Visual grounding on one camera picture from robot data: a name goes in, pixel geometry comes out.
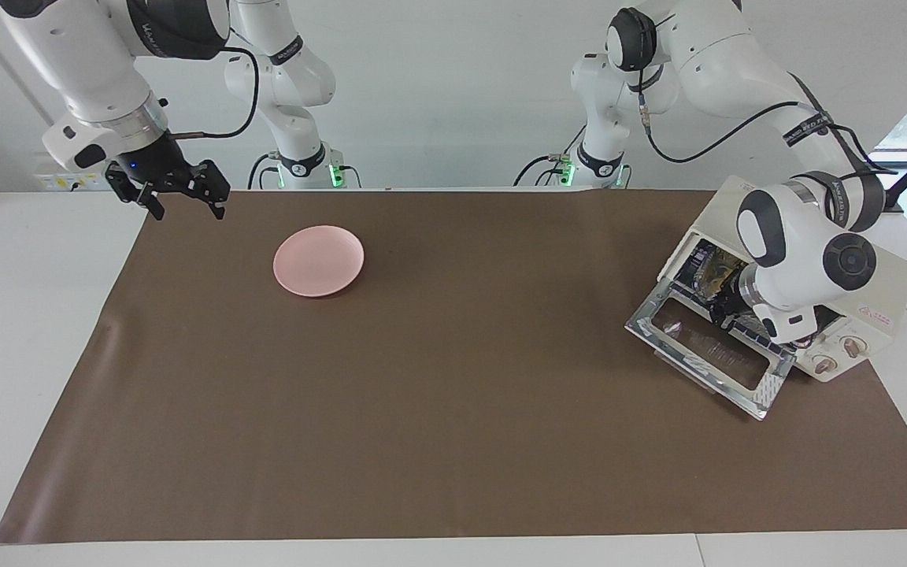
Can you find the white wall socket box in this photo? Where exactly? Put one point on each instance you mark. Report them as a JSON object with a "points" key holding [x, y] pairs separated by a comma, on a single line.
{"points": [[60, 181]]}

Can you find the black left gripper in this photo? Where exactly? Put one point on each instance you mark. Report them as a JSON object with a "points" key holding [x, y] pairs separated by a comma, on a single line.
{"points": [[737, 298]]}

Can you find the beige oven knob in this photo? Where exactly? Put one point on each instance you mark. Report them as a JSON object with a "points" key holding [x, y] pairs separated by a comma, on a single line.
{"points": [[823, 365], [853, 346]]}

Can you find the aluminium foil tray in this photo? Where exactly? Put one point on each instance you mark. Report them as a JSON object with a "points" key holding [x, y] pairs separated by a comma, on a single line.
{"points": [[701, 264]]}

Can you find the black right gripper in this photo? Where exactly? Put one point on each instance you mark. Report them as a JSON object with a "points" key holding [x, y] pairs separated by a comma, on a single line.
{"points": [[158, 165]]}

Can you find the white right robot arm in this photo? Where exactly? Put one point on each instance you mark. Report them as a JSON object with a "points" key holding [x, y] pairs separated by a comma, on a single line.
{"points": [[83, 63]]}

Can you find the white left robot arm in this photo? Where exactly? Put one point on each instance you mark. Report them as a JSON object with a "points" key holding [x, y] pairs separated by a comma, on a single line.
{"points": [[792, 260]]}

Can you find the pink round plate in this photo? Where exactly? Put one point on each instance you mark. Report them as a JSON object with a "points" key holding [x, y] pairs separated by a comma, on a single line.
{"points": [[320, 260]]}

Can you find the glass oven door metal frame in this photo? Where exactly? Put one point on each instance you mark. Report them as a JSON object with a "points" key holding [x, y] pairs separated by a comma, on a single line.
{"points": [[768, 386]]}

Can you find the cream white toaster oven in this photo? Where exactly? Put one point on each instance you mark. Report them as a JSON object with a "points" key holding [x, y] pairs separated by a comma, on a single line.
{"points": [[898, 276]]}

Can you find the brown table mat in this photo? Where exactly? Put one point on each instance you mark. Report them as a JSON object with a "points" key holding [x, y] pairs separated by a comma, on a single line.
{"points": [[453, 433]]}

